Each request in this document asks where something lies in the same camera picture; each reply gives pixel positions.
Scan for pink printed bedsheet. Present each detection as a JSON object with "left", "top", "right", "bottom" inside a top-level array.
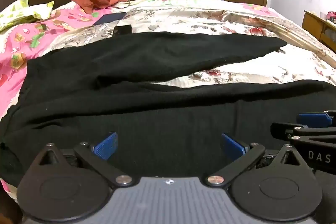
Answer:
[{"left": 0, "top": 0, "right": 280, "bottom": 194}]

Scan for floral satin blanket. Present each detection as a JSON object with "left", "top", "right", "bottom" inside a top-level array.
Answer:
[{"left": 50, "top": 0, "right": 336, "bottom": 89}]

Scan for black phone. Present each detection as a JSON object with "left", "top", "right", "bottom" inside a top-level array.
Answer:
[{"left": 112, "top": 25, "right": 133, "bottom": 37}]

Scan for dark blue notebook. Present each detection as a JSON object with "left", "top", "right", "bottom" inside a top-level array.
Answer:
[{"left": 93, "top": 13, "right": 127, "bottom": 26}]

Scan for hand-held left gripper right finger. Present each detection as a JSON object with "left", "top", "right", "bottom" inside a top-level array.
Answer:
[{"left": 206, "top": 133, "right": 313, "bottom": 187}]

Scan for wooden side cabinet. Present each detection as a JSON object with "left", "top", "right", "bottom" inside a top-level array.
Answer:
[{"left": 302, "top": 10, "right": 336, "bottom": 52}]

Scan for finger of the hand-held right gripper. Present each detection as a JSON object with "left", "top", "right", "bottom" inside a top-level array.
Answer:
[
  {"left": 270, "top": 122, "right": 336, "bottom": 140},
  {"left": 298, "top": 111, "right": 336, "bottom": 128}
]

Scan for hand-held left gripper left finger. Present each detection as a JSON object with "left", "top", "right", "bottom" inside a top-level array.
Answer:
[{"left": 35, "top": 132, "right": 134, "bottom": 187}]

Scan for yellow-green pillow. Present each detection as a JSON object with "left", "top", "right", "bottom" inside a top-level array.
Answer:
[{"left": 0, "top": 0, "right": 55, "bottom": 31}]

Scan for black pants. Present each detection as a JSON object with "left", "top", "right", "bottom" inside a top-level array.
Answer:
[{"left": 0, "top": 31, "right": 336, "bottom": 188}]

